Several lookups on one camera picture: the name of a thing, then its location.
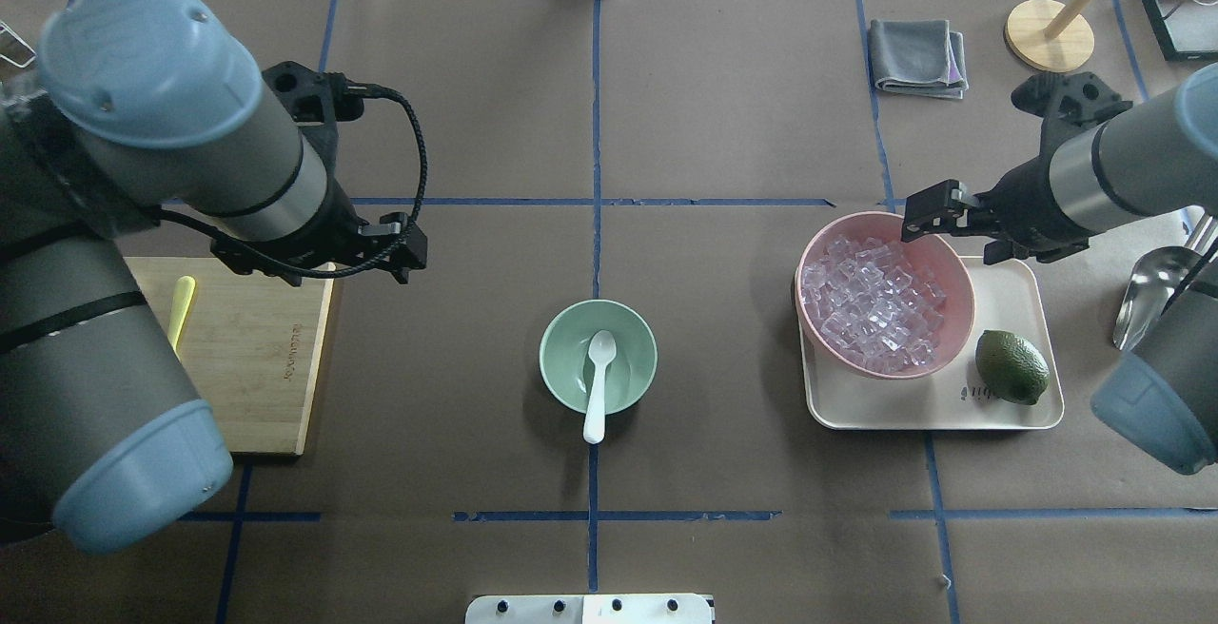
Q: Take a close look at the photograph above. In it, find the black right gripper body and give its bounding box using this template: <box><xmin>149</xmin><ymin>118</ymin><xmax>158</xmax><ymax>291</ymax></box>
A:
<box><xmin>952</xmin><ymin>160</ymin><xmax>1090</xmax><ymax>264</ymax></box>

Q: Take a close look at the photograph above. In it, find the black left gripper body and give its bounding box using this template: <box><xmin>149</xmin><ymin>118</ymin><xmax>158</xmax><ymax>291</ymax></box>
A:
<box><xmin>209</xmin><ymin>177</ymin><xmax>429</xmax><ymax>286</ymax></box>

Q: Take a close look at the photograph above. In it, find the white plastic spoon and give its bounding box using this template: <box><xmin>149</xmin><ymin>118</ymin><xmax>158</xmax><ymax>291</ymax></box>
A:
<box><xmin>582</xmin><ymin>330</ymin><xmax>618</xmax><ymax>445</ymax></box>

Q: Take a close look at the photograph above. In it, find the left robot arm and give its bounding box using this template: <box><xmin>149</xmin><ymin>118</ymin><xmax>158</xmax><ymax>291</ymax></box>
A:
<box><xmin>1</xmin><ymin>0</ymin><xmax>429</xmax><ymax>555</ymax></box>

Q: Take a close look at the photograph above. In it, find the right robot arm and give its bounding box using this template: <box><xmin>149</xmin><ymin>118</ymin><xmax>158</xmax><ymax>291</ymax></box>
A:
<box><xmin>900</xmin><ymin>65</ymin><xmax>1217</xmax><ymax>477</ymax></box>

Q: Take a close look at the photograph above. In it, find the pink bowl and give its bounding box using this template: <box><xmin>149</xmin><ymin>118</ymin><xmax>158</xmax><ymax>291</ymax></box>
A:
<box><xmin>795</xmin><ymin>211</ymin><xmax>974</xmax><ymax>379</ymax></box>

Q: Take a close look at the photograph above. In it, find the pile of ice cubes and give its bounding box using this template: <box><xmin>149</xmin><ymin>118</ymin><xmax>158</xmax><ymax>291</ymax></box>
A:
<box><xmin>797</xmin><ymin>236</ymin><xmax>948</xmax><ymax>374</ymax></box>

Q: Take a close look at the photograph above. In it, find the metal ice scoop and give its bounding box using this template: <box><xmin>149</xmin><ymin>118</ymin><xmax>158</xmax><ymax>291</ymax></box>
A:
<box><xmin>1112</xmin><ymin>212</ymin><xmax>1216</xmax><ymax>351</ymax></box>

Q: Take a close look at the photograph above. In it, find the green ceramic bowl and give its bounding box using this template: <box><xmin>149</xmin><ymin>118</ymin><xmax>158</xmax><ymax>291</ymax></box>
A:
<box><xmin>540</xmin><ymin>299</ymin><xmax>658</xmax><ymax>416</ymax></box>

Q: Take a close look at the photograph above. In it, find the cream plastic tray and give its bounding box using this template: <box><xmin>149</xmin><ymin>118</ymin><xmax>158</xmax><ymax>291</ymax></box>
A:
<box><xmin>800</xmin><ymin>256</ymin><xmax>1066</xmax><ymax>431</ymax></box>

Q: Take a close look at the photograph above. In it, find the grey folded cloth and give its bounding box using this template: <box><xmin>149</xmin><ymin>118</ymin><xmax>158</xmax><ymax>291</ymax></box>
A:
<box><xmin>867</xmin><ymin>20</ymin><xmax>970</xmax><ymax>100</ymax></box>

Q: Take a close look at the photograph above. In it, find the green avocado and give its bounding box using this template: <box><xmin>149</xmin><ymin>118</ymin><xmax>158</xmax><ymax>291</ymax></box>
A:
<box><xmin>974</xmin><ymin>329</ymin><xmax>1051</xmax><ymax>406</ymax></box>

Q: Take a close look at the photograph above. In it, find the bamboo cutting board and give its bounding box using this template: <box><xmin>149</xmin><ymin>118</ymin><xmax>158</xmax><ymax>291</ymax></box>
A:
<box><xmin>125</xmin><ymin>257</ymin><xmax>334</xmax><ymax>457</ymax></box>

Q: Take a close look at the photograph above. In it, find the wooden mug tree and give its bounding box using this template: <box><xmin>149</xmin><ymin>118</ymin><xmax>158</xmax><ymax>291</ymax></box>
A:
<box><xmin>1002</xmin><ymin>0</ymin><xmax>1095</xmax><ymax>73</ymax></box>

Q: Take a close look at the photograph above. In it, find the yellow plastic knife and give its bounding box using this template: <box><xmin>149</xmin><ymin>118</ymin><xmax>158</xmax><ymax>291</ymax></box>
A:
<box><xmin>167</xmin><ymin>275</ymin><xmax>197</xmax><ymax>353</ymax></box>

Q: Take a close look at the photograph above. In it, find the black left camera cable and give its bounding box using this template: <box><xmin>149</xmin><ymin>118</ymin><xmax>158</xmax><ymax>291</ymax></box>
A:
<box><xmin>152</xmin><ymin>82</ymin><xmax>429</xmax><ymax>282</ymax></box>

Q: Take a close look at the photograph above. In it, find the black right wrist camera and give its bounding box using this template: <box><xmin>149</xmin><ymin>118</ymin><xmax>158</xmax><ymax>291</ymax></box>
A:
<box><xmin>1011</xmin><ymin>69</ymin><xmax>1132</xmax><ymax>158</ymax></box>

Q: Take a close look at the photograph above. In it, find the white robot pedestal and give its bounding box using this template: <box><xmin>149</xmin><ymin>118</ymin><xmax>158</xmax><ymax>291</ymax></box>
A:
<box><xmin>464</xmin><ymin>594</ymin><xmax>717</xmax><ymax>623</ymax></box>

